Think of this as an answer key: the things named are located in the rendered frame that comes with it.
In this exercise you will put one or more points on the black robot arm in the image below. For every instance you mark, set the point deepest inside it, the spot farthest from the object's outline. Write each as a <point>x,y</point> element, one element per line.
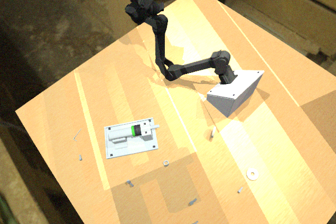
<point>219,60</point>

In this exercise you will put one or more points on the white flat washer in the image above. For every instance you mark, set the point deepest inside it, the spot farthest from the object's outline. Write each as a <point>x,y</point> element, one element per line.
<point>248,173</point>

